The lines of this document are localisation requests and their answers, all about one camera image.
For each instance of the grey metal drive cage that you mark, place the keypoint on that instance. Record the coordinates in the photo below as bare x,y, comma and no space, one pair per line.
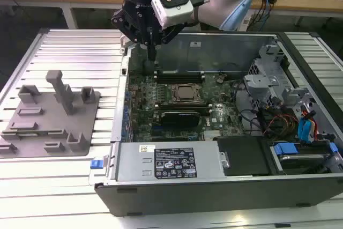
262,78

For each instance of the black plastic cover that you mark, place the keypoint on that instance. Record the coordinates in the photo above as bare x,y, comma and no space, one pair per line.
241,154

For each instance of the coin cell battery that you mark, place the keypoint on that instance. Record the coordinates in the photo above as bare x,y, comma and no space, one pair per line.
220,79

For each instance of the silver CPU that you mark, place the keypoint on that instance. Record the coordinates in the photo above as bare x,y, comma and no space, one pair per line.
186,92

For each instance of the grey plastic parts rack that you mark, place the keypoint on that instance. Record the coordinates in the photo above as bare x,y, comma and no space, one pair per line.
53,132

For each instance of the silver chipset heatsink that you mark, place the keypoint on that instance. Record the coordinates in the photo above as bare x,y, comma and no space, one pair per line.
214,135

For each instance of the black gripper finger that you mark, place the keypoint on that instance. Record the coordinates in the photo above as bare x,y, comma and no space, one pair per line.
120,21
167,34

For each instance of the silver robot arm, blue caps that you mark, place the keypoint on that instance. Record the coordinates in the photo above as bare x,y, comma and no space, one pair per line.
214,9

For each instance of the grey plastic case lever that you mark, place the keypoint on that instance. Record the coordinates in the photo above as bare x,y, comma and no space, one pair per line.
126,43

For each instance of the black RAM slot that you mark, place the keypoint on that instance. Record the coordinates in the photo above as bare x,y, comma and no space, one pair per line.
179,81
210,111
158,105
179,78
179,103
179,74

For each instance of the grey power supply unit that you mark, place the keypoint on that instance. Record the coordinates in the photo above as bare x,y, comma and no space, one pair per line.
134,159

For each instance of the hard disk in blue carrier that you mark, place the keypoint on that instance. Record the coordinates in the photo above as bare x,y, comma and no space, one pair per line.
286,150

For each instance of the green motherboard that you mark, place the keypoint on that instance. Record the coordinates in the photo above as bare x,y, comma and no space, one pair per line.
222,100

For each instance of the black PC case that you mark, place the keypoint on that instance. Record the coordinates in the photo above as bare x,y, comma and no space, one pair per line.
214,196

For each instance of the blue case latch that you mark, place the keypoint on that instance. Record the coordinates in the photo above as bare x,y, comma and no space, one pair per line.
97,165

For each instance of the white power strip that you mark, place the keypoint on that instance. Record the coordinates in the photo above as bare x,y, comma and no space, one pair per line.
247,23

